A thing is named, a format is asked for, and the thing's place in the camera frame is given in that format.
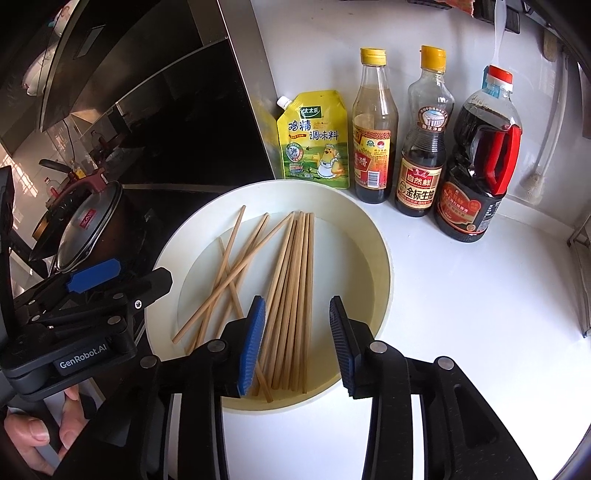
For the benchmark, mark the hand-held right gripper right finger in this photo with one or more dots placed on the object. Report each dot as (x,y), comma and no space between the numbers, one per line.
(341,350)

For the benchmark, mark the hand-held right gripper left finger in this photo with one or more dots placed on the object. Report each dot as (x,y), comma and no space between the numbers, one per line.
(251,346)

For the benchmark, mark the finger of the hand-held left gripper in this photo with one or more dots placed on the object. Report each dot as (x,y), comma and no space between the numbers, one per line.
(147,286)
(92,275)

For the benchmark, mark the pile of wooden chopsticks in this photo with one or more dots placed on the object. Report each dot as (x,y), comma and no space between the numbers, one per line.
(295,286)

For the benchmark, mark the white round bowl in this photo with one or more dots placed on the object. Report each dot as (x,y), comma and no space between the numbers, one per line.
(351,258)

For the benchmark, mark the person's left hand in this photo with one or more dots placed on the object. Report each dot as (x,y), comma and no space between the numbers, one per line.
(27,434)

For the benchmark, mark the pot with glass lid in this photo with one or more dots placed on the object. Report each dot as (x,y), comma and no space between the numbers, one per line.
(87,221)

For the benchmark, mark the black frying pan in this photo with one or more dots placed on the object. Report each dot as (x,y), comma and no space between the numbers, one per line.
(53,165)

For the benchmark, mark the soy sauce bottle yellow cap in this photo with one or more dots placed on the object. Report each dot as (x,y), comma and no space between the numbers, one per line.
(420,184)

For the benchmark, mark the slim vinegar bottle yellow cap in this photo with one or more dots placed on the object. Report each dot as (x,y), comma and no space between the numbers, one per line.
(374,161)

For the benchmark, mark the black steel range hood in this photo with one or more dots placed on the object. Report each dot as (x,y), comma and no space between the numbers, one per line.
(161,92)

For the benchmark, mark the white plastic bundle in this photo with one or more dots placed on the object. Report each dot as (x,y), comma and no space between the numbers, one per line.
(41,69)

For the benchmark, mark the yellow seasoning pouch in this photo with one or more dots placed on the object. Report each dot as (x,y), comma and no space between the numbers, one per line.
(314,138)

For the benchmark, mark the white bottle brush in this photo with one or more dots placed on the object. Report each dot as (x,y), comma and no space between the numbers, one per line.
(531,189)

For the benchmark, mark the metal board rack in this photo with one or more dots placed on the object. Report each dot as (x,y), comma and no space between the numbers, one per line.
(572,237)

